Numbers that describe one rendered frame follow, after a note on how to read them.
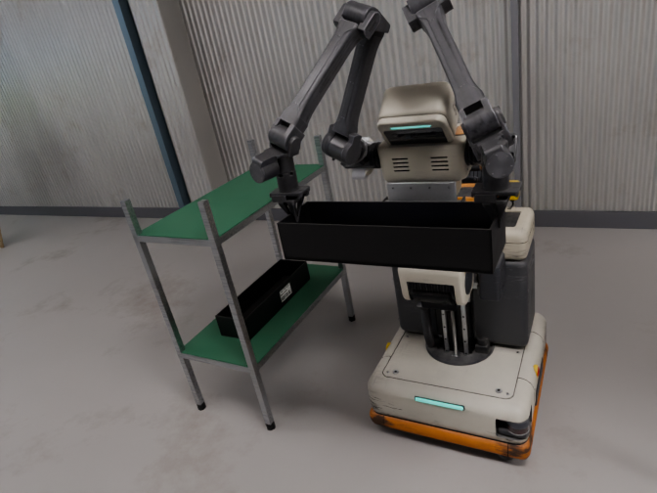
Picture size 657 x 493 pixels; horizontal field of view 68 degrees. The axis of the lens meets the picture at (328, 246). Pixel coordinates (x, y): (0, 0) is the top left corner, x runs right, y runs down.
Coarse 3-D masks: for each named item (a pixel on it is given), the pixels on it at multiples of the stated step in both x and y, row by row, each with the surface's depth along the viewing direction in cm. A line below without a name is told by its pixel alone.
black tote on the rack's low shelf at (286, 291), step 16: (272, 272) 266; (288, 272) 274; (304, 272) 263; (256, 288) 255; (272, 288) 265; (288, 288) 251; (240, 304) 244; (256, 304) 252; (272, 304) 239; (224, 320) 227; (256, 320) 229
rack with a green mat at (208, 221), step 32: (320, 160) 248; (224, 192) 236; (256, 192) 226; (128, 224) 201; (160, 224) 209; (192, 224) 202; (224, 224) 194; (224, 256) 186; (160, 288) 214; (224, 288) 191; (320, 288) 258; (288, 320) 235; (352, 320) 287; (192, 352) 225; (224, 352) 220; (256, 352) 216; (192, 384) 234; (256, 384) 210
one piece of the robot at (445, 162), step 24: (384, 144) 155; (408, 144) 150; (432, 144) 146; (456, 144) 143; (384, 168) 157; (408, 168) 154; (432, 168) 150; (456, 168) 147; (408, 288) 172; (456, 288) 162
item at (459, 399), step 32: (544, 320) 215; (416, 352) 207; (512, 352) 196; (544, 352) 212; (384, 384) 194; (416, 384) 190; (448, 384) 187; (480, 384) 184; (512, 384) 181; (384, 416) 200; (416, 416) 191; (448, 416) 184; (480, 416) 177; (512, 416) 171; (480, 448) 183; (512, 448) 176
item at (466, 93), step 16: (448, 0) 117; (416, 16) 119; (432, 16) 116; (432, 32) 116; (448, 32) 114; (448, 48) 112; (448, 64) 111; (464, 64) 110; (464, 80) 108; (464, 96) 107; (480, 96) 105; (464, 112) 107; (480, 112) 104; (480, 128) 104; (496, 128) 105
